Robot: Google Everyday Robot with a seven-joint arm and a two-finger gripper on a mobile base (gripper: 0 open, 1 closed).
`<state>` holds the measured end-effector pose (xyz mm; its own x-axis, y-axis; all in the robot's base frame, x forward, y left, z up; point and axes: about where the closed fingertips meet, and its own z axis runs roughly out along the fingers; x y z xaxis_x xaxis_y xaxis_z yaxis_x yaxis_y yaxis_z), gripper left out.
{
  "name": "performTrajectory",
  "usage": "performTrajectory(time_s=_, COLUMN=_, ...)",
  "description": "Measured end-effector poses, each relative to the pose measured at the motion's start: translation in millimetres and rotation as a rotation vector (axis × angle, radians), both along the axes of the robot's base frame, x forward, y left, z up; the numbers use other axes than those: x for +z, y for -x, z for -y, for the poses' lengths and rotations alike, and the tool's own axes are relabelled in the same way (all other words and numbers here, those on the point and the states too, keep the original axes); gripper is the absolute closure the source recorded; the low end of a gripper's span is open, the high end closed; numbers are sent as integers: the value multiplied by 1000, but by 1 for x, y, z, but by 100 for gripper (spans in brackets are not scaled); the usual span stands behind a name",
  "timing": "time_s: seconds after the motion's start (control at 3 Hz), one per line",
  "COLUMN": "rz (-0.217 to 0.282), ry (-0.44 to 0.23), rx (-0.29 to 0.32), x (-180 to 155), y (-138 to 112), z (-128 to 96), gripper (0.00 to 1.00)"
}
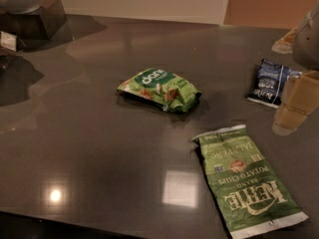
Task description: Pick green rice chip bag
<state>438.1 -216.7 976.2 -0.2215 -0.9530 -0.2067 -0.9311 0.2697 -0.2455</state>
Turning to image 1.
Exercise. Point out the small white label card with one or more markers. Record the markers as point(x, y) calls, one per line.
point(8, 41)

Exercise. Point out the blue Kettle chip bag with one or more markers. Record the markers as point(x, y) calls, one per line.
point(269, 83)

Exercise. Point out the dark wooden block stand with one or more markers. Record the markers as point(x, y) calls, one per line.
point(41, 24)

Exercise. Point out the green rice chip bag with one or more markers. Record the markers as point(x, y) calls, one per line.
point(172, 93)

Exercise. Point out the green Kettle jalapeno chip bag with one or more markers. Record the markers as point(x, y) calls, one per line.
point(250, 196)

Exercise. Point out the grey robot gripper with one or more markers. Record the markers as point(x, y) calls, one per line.
point(308, 42)

